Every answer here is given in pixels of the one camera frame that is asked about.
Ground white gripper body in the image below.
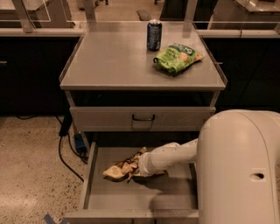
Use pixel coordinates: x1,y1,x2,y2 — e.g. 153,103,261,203
138,143,179,177

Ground brown chip bag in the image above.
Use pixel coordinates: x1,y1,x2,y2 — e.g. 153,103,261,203
102,147,165,181

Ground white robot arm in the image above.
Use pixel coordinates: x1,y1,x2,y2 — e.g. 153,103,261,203
139,109,280,224

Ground open middle drawer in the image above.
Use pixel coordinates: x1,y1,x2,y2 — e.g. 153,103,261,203
65,143,199,224

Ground closed top drawer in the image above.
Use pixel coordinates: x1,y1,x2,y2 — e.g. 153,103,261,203
70,107,215,131

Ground grey drawer cabinet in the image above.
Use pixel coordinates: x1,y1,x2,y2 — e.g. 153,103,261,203
60,22,227,147

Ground green chip bag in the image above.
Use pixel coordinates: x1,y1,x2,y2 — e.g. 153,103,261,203
153,43,204,74

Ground blue power adapter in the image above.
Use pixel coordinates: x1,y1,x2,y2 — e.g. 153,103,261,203
74,134,87,153

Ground blue tape piece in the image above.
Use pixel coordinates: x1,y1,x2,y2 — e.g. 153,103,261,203
43,214,68,224

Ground blue soda can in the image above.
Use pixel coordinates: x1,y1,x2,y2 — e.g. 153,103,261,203
147,19,162,51

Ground dark lab bench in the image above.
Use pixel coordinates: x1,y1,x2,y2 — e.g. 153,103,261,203
0,34,280,116

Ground black drawer handle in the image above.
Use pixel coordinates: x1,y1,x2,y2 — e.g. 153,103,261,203
131,114,156,122

